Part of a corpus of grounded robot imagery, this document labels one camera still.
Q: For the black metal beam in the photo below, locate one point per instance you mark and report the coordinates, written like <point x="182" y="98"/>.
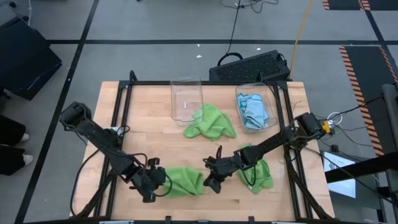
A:
<point x="357" y="169"/>

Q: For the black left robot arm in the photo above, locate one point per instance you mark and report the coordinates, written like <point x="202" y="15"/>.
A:
<point x="99" y="140"/>

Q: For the black floor case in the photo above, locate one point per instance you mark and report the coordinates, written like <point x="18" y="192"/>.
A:
<point x="25" y="59"/>

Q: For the clear plastic bin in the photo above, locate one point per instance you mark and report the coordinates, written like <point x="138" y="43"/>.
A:
<point x="270" y="93"/>
<point x="186" y="93"/>

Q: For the grey padded post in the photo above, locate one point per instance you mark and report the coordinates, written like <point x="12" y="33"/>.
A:
<point x="391" y="140"/>

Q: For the green microfiber towel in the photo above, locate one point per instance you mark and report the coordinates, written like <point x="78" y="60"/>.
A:
<point x="264" y="180"/>
<point x="211" y="124"/>
<point x="185" y="182"/>

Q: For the person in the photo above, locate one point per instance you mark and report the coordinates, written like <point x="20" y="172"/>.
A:
<point x="12" y="146"/>

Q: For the black frame clamp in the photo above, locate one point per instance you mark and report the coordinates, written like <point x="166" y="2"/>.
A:
<point x="168" y="219"/>
<point x="252" y="219"/>
<point x="132" y="77"/>

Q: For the black computer case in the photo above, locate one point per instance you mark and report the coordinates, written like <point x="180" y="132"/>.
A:
<point x="248" y="67"/>

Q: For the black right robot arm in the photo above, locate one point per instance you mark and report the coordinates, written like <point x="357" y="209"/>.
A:
<point x="280" y="140"/>

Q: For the black orange-striped floor mat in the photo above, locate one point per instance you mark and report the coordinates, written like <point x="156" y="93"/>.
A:
<point x="363" y="77"/>
<point x="345" y="3"/>

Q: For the black aluminium table frame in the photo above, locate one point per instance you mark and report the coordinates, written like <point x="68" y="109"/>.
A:
<point x="205" y="82"/>

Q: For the silver aluminium bracket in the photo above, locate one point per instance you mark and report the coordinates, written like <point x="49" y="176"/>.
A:
<point x="284" y="222"/>
<point x="116" y="222"/>

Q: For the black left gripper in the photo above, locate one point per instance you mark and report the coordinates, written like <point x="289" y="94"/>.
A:
<point x="147" y="179"/>

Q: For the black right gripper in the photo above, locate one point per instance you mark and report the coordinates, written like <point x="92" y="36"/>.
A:
<point x="228" y="165"/>

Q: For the silver metal bracket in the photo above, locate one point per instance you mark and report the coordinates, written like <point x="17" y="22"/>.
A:
<point x="114" y="130"/>

